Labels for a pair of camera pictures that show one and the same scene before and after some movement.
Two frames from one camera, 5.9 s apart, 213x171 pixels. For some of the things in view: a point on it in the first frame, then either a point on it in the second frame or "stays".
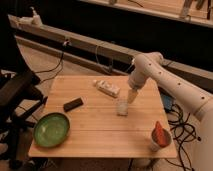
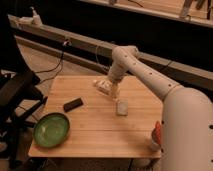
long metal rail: x=96 y=54 stays
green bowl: x=51 y=130 stays
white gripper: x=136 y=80 -> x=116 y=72
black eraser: x=73 y=104 stays
